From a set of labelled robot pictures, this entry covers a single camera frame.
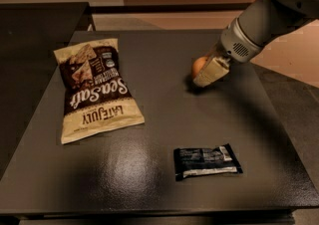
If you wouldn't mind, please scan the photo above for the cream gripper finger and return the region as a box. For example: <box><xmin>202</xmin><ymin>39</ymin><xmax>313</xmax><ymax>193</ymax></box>
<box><xmin>205</xmin><ymin>43</ymin><xmax>222</xmax><ymax>57</ymax></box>
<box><xmin>192</xmin><ymin>57</ymin><xmax>230</xmax><ymax>88</ymax></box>

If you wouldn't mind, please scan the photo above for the brown sea salt chip bag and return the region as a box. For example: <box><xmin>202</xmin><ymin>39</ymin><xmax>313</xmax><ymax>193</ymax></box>
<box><xmin>54</xmin><ymin>38</ymin><xmax>145</xmax><ymax>144</ymax></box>

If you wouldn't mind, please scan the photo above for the orange fruit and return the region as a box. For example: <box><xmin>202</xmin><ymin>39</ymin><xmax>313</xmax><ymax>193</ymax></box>
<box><xmin>191</xmin><ymin>57</ymin><xmax>207</xmax><ymax>79</ymax></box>

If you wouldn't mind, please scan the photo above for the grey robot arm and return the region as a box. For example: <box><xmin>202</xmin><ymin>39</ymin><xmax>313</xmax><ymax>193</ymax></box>
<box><xmin>191</xmin><ymin>0</ymin><xmax>319</xmax><ymax>88</ymax></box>

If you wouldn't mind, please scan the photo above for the black snack bar wrapper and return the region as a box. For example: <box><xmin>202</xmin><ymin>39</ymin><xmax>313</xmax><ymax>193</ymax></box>
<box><xmin>173</xmin><ymin>143</ymin><xmax>242</xmax><ymax>181</ymax></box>

